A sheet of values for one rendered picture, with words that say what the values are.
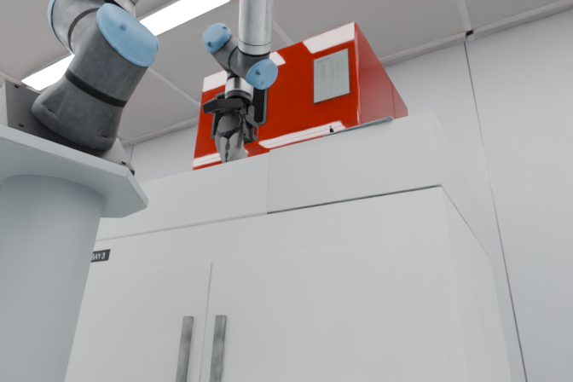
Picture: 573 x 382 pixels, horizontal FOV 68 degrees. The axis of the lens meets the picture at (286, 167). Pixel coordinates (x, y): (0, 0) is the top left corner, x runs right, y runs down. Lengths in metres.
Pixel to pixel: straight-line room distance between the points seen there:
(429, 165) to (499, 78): 2.60
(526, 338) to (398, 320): 2.12
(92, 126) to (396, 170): 0.55
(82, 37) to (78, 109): 0.13
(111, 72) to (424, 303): 0.64
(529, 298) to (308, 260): 2.14
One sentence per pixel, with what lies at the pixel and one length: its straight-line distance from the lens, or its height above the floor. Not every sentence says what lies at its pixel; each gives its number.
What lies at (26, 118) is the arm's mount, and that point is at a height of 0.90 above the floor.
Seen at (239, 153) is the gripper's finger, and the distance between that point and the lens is 1.07.
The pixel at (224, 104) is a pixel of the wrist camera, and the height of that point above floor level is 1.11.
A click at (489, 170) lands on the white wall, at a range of 3.03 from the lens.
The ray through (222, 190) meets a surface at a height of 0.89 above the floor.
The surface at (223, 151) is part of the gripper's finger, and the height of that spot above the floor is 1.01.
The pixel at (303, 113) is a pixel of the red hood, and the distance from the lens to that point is 1.70.
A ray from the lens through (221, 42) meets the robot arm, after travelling 1.09.
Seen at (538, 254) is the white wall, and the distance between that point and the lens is 2.86.
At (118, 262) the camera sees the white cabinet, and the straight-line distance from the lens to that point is 1.16.
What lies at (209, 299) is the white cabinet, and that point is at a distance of 0.92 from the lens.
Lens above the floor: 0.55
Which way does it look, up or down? 24 degrees up
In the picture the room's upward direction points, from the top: 2 degrees clockwise
